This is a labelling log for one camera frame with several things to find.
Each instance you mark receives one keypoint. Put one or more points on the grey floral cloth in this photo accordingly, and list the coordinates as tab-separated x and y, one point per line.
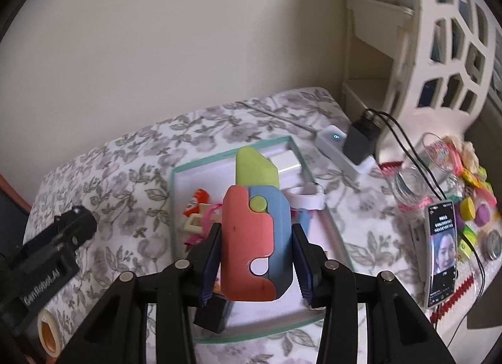
117	191

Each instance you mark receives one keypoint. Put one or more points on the blue and orange toy case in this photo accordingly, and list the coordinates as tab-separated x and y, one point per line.
302	221

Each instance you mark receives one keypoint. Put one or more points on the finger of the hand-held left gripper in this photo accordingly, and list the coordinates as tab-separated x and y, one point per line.
78	222

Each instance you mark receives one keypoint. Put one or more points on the grey flat panel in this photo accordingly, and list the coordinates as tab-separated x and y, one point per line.
486	315

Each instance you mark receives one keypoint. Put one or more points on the smartphone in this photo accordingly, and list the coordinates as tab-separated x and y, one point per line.
443	254

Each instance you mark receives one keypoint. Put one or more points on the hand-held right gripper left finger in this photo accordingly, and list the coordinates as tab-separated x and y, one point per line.
210	270

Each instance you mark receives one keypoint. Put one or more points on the pile of colourful candies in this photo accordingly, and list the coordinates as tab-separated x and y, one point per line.
470	207

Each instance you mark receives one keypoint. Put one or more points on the red glue bottle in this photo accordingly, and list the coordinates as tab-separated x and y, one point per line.
198	199

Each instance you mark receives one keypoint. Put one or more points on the teal tray with white inside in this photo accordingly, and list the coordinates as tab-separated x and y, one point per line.
188	183

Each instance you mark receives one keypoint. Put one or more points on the dark furniture with brown edge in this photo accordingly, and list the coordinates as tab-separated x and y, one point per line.
10	222

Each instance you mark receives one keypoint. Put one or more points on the cream tape roll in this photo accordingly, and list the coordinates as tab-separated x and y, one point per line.
43	317

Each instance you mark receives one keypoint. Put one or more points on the white mat red zigzag trim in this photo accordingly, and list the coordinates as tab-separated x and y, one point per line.
464	289

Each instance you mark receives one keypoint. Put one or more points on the white lattice basket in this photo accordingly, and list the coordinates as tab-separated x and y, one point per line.
419	73

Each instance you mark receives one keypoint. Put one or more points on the cream plastic clip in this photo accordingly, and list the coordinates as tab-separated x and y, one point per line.
194	226

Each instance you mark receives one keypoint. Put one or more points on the pink blue green toy knife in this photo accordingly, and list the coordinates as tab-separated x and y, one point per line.
243	238

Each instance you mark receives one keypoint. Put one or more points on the grey and white round toy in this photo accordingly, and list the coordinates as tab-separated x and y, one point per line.
310	201

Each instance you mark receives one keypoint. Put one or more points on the cream wooden shelf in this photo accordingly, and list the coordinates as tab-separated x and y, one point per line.
372	7

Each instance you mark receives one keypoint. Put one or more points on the round metal tin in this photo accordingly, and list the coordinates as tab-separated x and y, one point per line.
493	246

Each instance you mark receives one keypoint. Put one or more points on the white power strip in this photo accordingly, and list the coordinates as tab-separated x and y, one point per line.
333	144

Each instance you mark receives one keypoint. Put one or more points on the black power adapter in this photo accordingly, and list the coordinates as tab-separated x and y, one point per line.
361	140

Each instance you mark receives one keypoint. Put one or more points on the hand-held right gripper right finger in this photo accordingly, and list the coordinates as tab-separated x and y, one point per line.
304	273

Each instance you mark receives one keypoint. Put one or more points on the pink watch band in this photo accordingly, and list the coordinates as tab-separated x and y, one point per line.
213	209

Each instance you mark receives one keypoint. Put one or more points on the clear glass jar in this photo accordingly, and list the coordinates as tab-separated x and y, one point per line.
411	191

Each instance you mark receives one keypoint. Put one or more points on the white charger cube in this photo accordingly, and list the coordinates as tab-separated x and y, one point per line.
288	161

